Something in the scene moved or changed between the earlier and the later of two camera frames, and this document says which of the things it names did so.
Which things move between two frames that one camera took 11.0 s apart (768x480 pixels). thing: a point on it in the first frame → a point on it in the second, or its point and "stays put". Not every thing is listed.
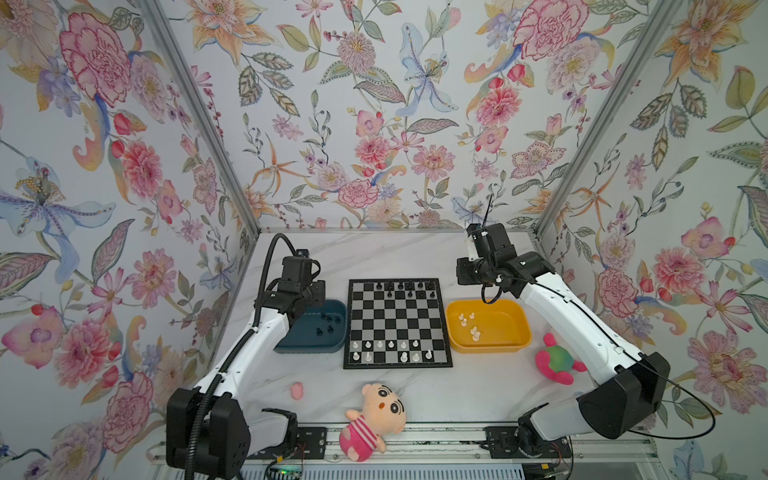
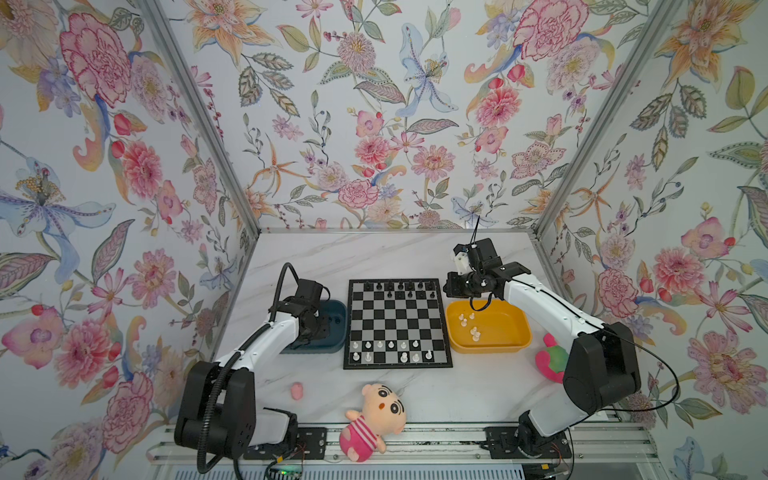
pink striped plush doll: x=383 y=414 stays put
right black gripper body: x=471 y=271 → x=466 y=285
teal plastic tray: x=321 y=329 stays put
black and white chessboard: x=395 y=323 stays put
